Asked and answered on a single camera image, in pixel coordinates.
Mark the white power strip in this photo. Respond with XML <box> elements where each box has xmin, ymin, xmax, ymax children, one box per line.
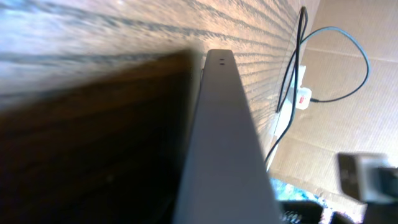
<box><xmin>266</xmin><ymin>64</ymin><xmax>313</xmax><ymax>172</ymax></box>

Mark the black USB charging cable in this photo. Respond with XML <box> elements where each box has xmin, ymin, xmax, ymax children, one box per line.
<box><xmin>264</xmin><ymin>6</ymin><xmax>371</xmax><ymax>165</ymax></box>

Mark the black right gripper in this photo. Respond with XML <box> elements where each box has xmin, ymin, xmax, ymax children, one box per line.
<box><xmin>281</xmin><ymin>201</ymin><xmax>397</xmax><ymax>224</ymax></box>

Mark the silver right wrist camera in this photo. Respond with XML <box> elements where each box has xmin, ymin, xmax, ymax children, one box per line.
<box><xmin>336</xmin><ymin>152</ymin><xmax>397</xmax><ymax>204</ymax></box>

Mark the Galaxy S24+ smartphone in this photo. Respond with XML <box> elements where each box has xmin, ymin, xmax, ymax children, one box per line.
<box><xmin>173</xmin><ymin>49</ymin><xmax>281</xmax><ymax>224</ymax></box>

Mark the white charger plug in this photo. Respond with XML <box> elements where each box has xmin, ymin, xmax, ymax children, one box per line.
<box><xmin>287</xmin><ymin>87</ymin><xmax>312</xmax><ymax>110</ymax></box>

